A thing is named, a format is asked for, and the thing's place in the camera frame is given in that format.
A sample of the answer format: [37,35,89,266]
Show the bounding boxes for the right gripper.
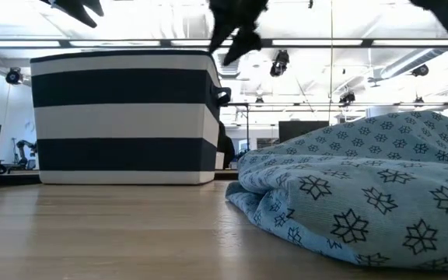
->
[208,0,270,66]

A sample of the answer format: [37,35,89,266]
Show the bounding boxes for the navy white striped fabric basket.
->
[29,49,233,186]

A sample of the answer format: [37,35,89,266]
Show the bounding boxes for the round black ceiling spotlight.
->
[5,67,24,86]

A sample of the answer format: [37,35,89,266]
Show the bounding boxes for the black monitor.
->
[278,120,331,143]

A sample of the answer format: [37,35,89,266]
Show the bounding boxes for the black ceiling fixture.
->
[411,63,430,78]
[338,90,356,107]

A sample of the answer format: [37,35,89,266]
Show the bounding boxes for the white column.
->
[365,105,395,117]

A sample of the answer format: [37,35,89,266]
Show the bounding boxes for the blue snowflake patterned cloth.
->
[226,110,448,272]

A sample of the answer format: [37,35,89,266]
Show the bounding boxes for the black ceiling camera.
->
[269,49,291,78]

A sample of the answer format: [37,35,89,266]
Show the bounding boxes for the thin hanging cable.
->
[329,0,334,124]

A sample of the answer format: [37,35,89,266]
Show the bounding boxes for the black metal table frame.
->
[0,170,41,191]

